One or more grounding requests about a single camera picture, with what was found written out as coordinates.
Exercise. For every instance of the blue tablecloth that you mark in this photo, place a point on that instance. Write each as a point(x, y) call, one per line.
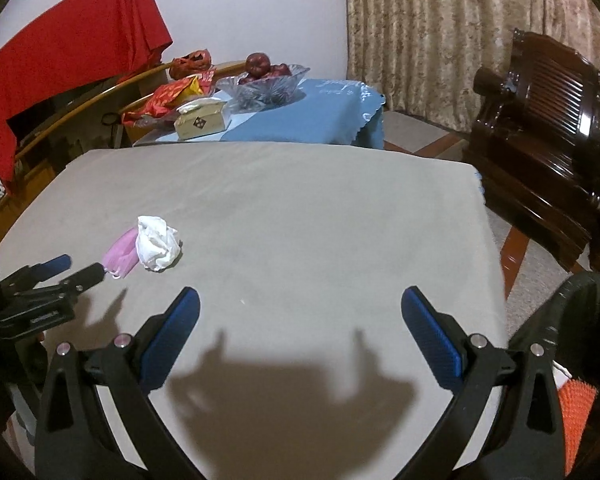
point(305, 115)

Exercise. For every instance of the pink face mask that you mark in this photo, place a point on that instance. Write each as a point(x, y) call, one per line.
point(120, 256)

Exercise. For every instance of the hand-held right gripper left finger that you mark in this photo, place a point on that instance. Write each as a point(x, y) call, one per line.
point(172, 335)

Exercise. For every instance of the dark red plastic bag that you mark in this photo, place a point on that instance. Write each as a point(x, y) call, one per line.
point(192, 62)

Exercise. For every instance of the dark wooden armchair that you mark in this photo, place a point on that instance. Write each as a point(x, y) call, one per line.
point(545, 150)

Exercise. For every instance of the glass fruit bowl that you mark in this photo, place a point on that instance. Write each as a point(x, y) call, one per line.
point(265, 90)

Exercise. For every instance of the orange plastic piece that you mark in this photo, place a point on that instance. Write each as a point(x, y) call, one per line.
point(577, 410)

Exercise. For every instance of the black bag-lined bin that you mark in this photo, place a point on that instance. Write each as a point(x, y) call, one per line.
point(587, 320)

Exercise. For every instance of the red cloth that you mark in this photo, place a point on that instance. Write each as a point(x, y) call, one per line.
point(65, 55)

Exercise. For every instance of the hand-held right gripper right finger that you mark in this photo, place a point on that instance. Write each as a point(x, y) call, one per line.
point(432, 340)

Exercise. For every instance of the beige tissue box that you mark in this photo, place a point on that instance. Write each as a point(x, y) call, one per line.
point(200, 120)

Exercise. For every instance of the dark red fruit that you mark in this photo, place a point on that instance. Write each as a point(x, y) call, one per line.
point(281, 69)
point(257, 63)

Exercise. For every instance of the white tissue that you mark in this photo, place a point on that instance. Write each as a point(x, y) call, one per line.
point(155, 242)

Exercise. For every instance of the beige patterned curtain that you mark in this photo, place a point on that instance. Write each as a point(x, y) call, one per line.
point(455, 35)

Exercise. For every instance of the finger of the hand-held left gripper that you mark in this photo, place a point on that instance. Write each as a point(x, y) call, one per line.
point(55, 263)
point(87, 275)

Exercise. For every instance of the red yellow snack bag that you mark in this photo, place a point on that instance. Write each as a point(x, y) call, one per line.
point(172, 95)

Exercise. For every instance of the grey tablecloth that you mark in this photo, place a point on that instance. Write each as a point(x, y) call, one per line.
point(305, 210)

